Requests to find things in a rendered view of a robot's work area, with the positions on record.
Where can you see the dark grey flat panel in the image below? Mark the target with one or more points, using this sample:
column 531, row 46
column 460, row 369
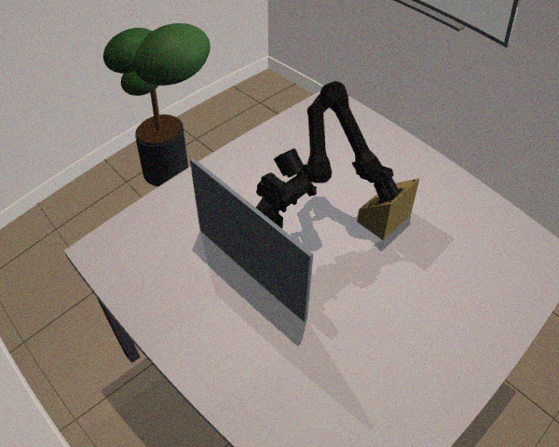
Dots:
column 261, row 248

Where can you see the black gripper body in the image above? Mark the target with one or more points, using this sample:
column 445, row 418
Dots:
column 284, row 193

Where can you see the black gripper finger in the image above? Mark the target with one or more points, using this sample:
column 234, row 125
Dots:
column 267, row 203
column 272, row 216

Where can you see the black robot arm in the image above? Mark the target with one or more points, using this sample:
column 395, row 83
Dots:
column 318, row 169

